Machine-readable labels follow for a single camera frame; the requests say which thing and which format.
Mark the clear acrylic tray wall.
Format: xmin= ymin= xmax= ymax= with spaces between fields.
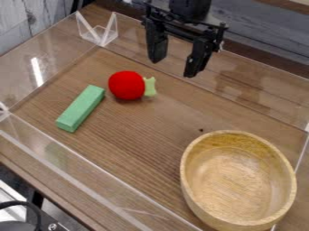
xmin=0 ymin=6 xmax=309 ymax=231

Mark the wooden bowl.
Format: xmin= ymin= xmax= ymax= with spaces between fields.
xmin=179 ymin=130 xmax=296 ymax=231

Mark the black table leg bracket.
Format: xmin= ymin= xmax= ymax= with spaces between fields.
xmin=26 ymin=190 xmax=68 ymax=231

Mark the black cable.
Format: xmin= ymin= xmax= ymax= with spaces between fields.
xmin=0 ymin=200 xmax=42 ymax=231

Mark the green rectangular block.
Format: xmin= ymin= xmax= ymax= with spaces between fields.
xmin=56 ymin=85 xmax=105 ymax=133

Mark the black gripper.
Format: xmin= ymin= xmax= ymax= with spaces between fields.
xmin=141 ymin=0 xmax=228 ymax=78

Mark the clear acrylic corner bracket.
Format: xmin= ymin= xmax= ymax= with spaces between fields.
xmin=74 ymin=12 xmax=117 ymax=47

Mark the red ball toy green leaf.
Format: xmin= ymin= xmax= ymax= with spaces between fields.
xmin=108 ymin=70 xmax=156 ymax=100

